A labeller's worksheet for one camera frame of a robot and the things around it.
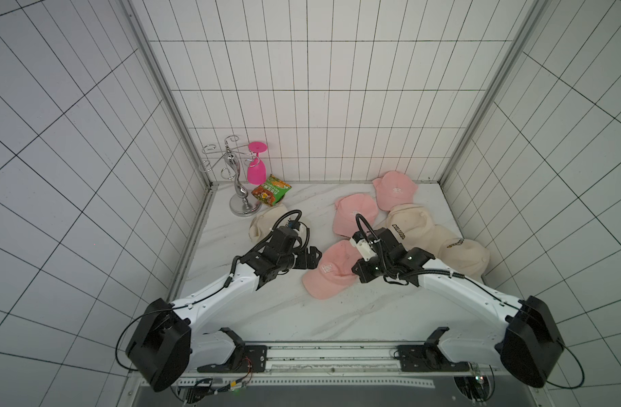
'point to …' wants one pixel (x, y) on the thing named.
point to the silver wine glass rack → (243, 204)
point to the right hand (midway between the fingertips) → (352, 263)
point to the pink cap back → (394, 187)
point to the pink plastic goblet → (256, 171)
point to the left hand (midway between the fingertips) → (306, 259)
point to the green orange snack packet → (272, 191)
